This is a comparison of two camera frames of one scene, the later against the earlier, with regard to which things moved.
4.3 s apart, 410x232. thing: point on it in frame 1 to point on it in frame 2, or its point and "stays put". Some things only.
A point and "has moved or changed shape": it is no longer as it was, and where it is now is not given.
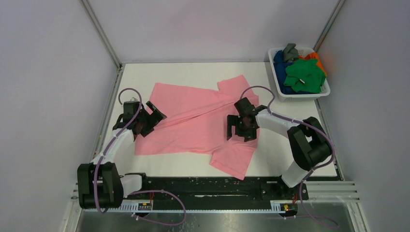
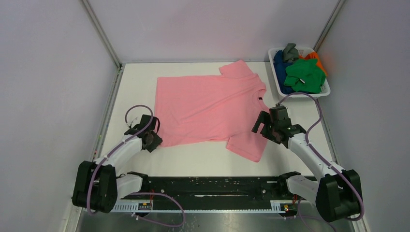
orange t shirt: (314, 55) stays put
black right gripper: (239, 124) to (267, 127)
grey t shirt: (290, 51) stays put
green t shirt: (305, 76) stays put
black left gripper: (149, 120) to (152, 139)
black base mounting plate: (210, 188) stays put
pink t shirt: (196, 123) has moved or changed shape
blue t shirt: (280, 66) stays put
